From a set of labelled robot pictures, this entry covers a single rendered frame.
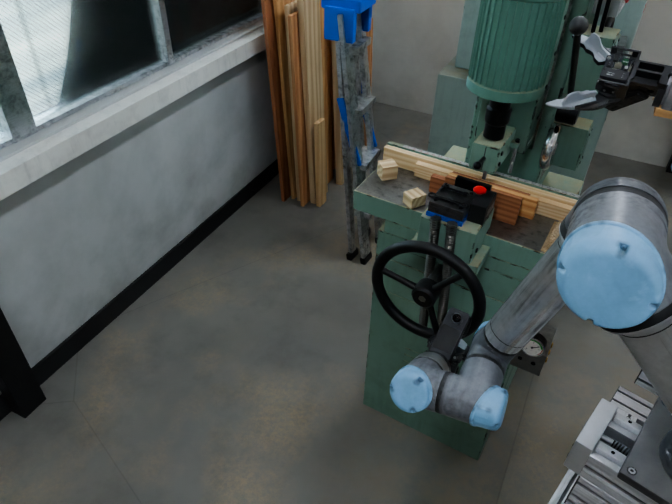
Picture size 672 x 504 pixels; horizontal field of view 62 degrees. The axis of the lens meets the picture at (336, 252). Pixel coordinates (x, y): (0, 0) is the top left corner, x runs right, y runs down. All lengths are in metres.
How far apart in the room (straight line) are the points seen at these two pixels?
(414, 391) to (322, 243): 1.85
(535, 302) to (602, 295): 0.25
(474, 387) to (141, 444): 1.38
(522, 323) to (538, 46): 0.61
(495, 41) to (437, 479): 1.35
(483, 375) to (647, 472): 0.34
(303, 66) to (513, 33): 1.57
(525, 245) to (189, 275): 1.68
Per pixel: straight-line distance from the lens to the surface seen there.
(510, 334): 1.02
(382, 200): 1.49
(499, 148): 1.44
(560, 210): 1.52
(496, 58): 1.33
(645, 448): 1.22
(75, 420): 2.26
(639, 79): 1.22
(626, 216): 0.75
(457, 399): 1.00
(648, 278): 0.71
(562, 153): 1.63
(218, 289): 2.57
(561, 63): 1.58
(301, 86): 2.77
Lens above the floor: 1.73
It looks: 39 degrees down
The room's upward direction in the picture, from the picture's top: 2 degrees clockwise
